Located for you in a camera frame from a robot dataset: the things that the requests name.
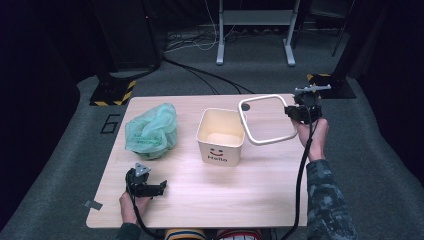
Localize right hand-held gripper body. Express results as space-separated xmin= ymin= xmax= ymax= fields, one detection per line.
xmin=293 ymin=84 xmax=333 ymax=125

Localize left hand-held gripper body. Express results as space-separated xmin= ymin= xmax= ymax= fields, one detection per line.
xmin=125 ymin=162 xmax=154 ymax=198

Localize white square bin ring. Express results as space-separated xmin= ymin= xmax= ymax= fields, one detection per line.
xmin=237 ymin=93 xmax=299 ymax=147

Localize green plastic trash bag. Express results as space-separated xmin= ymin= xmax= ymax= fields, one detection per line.
xmin=124 ymin=102 xmax=179 ymax=161

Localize cream trash bin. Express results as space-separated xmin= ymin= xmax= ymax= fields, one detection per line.
xmin=195 ymin=107 xmax=247 ymax=167

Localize person's left hand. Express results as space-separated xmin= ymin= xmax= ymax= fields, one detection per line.
xmin=118 ymin=191 xmax=151 ymax=225

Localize person's right hand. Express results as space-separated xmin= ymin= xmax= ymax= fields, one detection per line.
xmin=292 ymin=117 xmax=331 ymax=163

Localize black stand base yellow stripes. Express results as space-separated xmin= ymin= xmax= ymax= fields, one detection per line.
xmin=88 ymin=73 xmax=138 ymax=107
xmin=306 ymin=72 xmax=357 ymax=101

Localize grey tape strip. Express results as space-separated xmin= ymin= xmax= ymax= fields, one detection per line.
xmin=82 ymin=199 xmax=104 ymax=211

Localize yellow striped shoe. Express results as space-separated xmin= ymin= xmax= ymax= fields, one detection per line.
xmin=164 ymin=228 xmax=208 ymax=240

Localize black stand pole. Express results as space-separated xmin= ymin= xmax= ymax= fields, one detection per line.
xmin=330 ymin=0 xmax=373 ymax=82

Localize red and white shoe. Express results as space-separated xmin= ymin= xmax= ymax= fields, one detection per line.
xmin=215 ymin=228 xmax=265 ymax=240

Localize black cabinet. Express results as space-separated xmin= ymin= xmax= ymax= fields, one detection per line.
xmin=89 ymin=0 xmax=165 ymax=73

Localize left hand-held gripper black cable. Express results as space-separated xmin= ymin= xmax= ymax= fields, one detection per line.
xmin=127 ymin=186 xmax=158 ymax=240

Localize hand-held gripper black cable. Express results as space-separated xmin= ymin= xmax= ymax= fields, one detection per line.
xmin=127 ymin=186 xmax=158 ymax=240
xmin=279 ymin=109 xmax=317 ymax=240

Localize right hand-held gripper black cable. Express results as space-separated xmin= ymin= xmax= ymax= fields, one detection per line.
xmin=279 ymin=109 xmax=317 ymax=240

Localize black floor cables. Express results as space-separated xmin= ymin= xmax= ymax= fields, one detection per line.
xmin=162 ymin=57 xmax=256 ymax=95

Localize white metal desk frame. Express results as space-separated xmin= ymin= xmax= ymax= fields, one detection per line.
xmin=215 ymin=0 xmax=302 ymax=67

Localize white floor cables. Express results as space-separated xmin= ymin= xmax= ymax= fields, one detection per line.
xmin=164 ymin=0 xmax=236 ymax=54

